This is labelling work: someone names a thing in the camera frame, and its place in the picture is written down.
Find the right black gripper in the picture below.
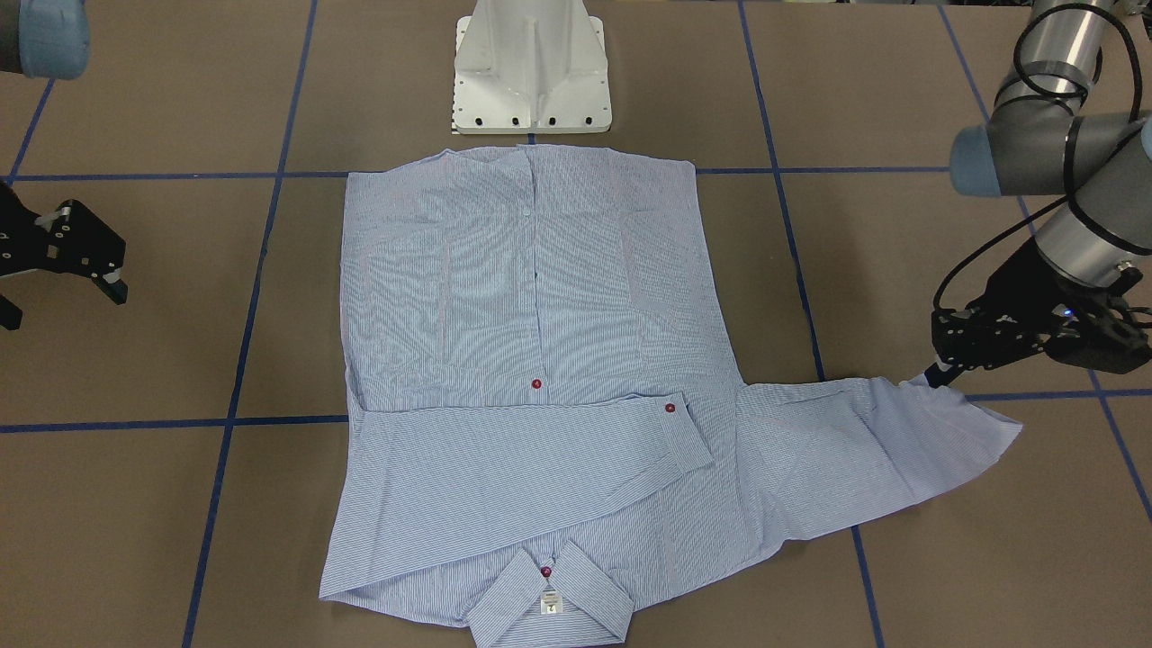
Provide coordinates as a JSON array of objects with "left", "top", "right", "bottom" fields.
[{"left": 0, "top": 184, "right": 129, "bottom": 331}]

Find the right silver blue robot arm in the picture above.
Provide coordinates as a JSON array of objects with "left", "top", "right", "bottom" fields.
[{"left": 1, "top": 1, "right": 129, "bottom": 306}]

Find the blue striped button shirt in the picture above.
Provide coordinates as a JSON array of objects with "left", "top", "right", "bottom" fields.
[{"left": 319, "top": 145, "right": 1022, "bottom": 647}]

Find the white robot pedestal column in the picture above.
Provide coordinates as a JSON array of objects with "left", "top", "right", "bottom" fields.
[{"left": 450, "top": 1, "right": 614, "bottom": 135}]

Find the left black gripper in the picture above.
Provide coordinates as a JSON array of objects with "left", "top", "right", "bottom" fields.
[{"left": 924, "top": 266, "right": 1081, "bottom": 389}]

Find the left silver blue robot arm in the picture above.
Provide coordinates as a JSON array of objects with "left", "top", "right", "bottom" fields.
[{"left": 924, "top": 1, "right": 1151, "bottom": 387}]

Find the brown table cover mat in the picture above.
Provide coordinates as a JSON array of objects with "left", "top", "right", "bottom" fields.
[{"left": 1, "top": 1, "right": 1149, "bottom": 647}]

